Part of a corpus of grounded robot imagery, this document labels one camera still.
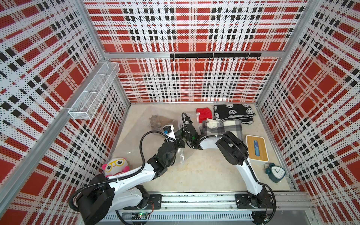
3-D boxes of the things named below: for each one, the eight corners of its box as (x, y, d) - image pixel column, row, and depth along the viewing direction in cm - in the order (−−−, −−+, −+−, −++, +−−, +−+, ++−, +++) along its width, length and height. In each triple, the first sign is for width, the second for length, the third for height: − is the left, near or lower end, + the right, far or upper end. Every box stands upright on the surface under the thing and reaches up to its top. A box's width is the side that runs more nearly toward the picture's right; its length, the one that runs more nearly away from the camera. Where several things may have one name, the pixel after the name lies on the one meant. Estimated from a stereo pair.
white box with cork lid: (247, 162, 89) (250, 158, 85) (244, 138, 100) (246, 134, 96) (266, 164, 88) (270, 161, 84) (261, 140, 99) (264, 136, 95)
